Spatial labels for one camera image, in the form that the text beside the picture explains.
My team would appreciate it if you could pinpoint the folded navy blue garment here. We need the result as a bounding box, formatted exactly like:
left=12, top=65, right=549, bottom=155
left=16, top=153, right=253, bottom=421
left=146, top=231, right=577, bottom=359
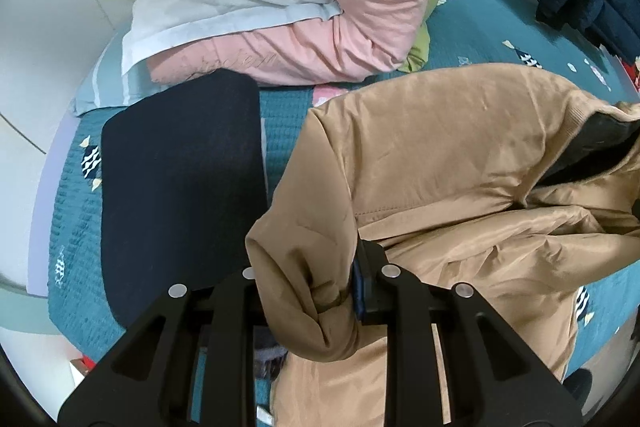
left=100, top=70, right=267, bottom=327

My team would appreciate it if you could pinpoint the red fabric item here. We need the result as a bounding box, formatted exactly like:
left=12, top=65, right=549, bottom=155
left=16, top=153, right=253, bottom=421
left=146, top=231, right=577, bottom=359
left=72, top=355, right=96, bottom=374

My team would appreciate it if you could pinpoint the light blue striped pillow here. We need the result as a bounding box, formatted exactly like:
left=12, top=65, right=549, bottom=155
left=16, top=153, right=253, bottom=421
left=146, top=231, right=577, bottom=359
left=70, top=25, right=167, bottom=117

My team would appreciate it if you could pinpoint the teal patterned bedspread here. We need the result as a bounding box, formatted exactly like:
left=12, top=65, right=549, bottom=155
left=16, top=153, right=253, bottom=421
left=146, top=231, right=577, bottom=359
left=49, top=0, right=639, bottom=373

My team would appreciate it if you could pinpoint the tan beige jacket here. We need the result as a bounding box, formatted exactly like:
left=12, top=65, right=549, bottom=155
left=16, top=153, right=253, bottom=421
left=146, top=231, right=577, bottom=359
left=246, top=64, right=639, bottom=426

